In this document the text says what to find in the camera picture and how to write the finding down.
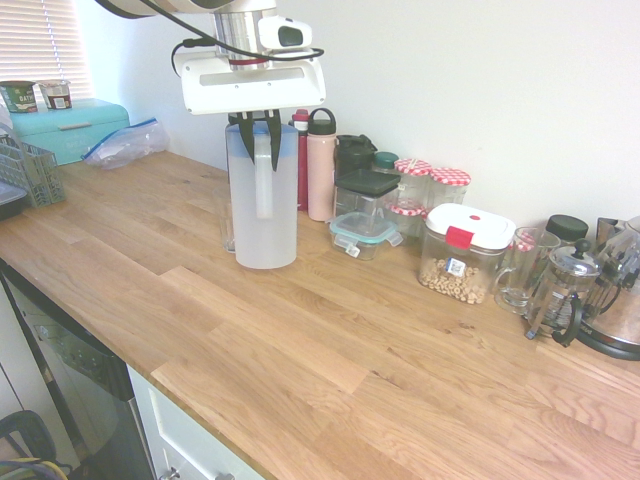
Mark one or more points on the brown oats cup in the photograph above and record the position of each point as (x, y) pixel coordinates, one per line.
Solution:
(56, 95)

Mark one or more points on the dark green shaker bottle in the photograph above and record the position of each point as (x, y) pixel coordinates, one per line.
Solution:
(352, 157)

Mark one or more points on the white cabinet drawer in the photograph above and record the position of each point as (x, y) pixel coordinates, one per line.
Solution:
(190, 440)

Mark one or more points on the glass jar red checkered lid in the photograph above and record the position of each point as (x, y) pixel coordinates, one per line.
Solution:
(524, 245)
(414, 170)
(450, 182)
(407, 220)

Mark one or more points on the pink water bottle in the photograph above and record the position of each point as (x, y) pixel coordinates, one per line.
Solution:
(320, 170)

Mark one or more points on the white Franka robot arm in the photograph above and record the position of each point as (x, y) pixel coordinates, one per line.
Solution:
(240, 35)

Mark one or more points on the red water bottle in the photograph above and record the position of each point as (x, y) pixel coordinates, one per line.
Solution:
(301, 120)

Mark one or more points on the stainless steel kettle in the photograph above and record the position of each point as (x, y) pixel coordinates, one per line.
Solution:
(620, 310)

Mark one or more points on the window blinds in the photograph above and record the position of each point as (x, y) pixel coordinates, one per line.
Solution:
(40, 40)

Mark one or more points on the glass container teal lid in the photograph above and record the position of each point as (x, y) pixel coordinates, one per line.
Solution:
(365, 235)

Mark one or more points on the square container black lid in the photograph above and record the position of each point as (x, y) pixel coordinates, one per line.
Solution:
(367, 181)

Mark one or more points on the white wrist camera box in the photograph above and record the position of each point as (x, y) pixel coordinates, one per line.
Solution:
(287, 34)

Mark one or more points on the metal drawer knob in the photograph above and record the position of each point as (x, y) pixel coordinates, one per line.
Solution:
(173, 474)

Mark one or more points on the clear glass mug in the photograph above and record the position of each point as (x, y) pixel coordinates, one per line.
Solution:
(525, 280)

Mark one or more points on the glass French press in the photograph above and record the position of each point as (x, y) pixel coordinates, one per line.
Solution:
(560, 295)

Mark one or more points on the green oats cup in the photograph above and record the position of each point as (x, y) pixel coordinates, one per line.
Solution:
(20, 97)

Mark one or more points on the black tray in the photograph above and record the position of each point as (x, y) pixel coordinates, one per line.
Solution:
(10, 202)

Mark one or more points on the stainless dishwasher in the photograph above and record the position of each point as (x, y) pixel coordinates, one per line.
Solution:
(75, 375)

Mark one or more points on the cereal container white lid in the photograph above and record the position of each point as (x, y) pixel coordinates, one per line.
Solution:
(470, 225)

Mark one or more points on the teal bread box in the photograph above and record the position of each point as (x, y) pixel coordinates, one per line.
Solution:
(65, 130)

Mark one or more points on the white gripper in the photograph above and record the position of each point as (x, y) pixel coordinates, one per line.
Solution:
(250, 92)

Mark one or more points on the clear zip bag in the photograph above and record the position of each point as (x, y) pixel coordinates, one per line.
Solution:
(125, 147)

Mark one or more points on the clear drinking glass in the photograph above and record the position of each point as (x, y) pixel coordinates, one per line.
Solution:
(222, 225)

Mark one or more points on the translucent pitcher blue lid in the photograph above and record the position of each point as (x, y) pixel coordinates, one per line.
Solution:
(245, 225)

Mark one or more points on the jar with black lid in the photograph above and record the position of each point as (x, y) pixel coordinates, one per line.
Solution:
(567, 227)

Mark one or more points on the small jar green lid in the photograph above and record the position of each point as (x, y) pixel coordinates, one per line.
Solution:
(386, 160)

